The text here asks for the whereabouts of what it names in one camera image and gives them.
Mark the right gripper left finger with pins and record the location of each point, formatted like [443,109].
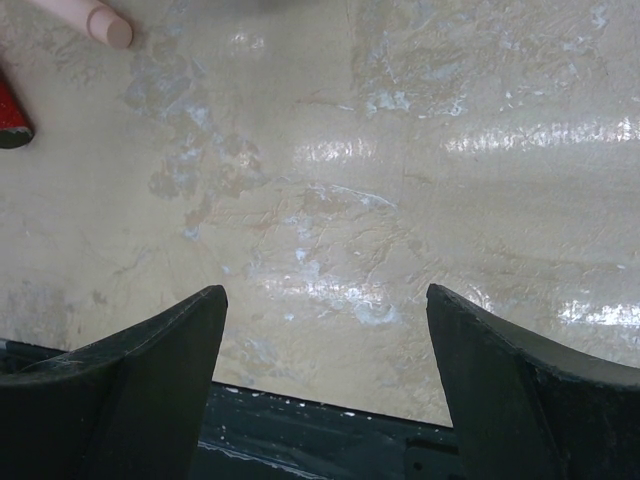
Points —
[129,406]

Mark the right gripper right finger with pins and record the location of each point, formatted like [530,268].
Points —
[526,407]

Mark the red microphone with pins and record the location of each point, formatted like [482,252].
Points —
[15,128]

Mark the pink microphone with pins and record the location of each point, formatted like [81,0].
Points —
[92,18]

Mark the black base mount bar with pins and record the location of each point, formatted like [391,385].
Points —
[248,434]

